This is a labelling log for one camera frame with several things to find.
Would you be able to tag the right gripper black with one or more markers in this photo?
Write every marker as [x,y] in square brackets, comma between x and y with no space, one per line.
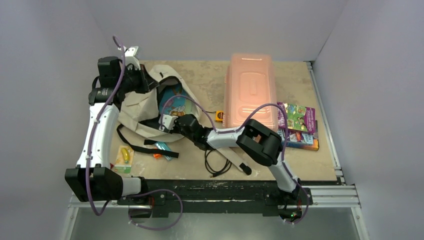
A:
[177,124]

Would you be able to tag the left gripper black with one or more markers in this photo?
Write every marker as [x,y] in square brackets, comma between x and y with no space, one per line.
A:
[144,87]

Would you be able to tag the blue cartoon children's book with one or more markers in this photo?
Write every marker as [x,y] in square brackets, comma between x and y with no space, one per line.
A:
[170,102]

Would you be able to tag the beige backpack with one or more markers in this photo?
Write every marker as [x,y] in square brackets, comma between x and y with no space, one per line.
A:
[139,114]

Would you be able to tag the purple treehouse book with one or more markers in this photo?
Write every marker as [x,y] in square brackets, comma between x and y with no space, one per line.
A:
[300,118]

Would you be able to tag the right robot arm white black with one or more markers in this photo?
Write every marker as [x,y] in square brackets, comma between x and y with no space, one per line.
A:
[259,142]

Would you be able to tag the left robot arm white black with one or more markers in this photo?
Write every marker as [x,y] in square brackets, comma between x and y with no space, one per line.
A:
[92,179]

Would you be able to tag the banana toy card pack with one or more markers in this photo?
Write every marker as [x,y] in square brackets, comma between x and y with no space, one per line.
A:
[124,160]

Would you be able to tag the yellow tape measure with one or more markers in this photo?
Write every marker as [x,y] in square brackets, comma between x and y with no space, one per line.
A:
[219,116]

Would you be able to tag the orange small clip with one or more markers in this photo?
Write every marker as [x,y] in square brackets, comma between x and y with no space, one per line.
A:
[158,156]

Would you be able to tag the orange translucent plastic box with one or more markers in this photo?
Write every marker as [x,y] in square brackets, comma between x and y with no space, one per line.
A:
[249,83]

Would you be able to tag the blue orange book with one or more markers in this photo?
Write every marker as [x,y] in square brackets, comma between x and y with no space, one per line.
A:
[302,140]

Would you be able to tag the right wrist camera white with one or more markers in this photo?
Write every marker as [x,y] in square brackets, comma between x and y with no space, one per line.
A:
[167,122]

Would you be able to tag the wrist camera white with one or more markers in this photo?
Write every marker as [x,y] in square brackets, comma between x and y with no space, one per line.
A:
[167,122]
[130,53]

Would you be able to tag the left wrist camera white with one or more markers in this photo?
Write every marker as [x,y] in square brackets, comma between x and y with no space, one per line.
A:
[130,53]

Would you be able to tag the black aluminium base frame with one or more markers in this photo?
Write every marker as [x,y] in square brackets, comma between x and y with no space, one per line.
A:
[163,196]

